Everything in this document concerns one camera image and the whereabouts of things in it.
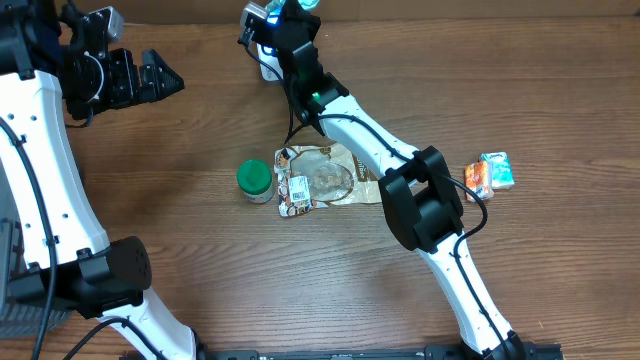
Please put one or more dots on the green lid jar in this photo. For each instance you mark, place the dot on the green lid jar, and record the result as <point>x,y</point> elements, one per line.
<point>255,179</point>

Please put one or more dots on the beige brown snack pouch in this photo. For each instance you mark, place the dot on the beige brown snack pouch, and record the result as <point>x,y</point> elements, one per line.
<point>313,177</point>

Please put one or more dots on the small teal tissue pack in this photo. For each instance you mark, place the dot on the small teal tissue pack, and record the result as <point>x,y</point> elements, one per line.
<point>501,171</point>

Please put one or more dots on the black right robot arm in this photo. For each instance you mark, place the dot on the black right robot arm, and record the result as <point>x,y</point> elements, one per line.
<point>419,196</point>

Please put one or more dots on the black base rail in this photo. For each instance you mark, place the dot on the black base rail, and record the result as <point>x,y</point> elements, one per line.
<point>430,352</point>

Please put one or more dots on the white barcode scanner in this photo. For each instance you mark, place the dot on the white barcode scanner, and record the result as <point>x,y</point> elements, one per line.
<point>269,64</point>

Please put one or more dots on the orange tissue pack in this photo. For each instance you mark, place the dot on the orange tissue pack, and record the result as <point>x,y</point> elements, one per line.
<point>478,178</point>

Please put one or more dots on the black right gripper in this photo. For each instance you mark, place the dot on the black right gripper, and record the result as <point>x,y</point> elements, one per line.
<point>313,21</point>

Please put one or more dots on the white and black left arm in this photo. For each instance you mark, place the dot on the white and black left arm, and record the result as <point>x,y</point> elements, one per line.
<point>60,67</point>

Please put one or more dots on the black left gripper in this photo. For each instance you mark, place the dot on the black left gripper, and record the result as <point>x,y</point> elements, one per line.
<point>133,87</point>

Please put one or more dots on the teal wet wipes pack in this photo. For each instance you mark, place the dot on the teal wet wipes pack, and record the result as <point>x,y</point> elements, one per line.
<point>306,5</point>

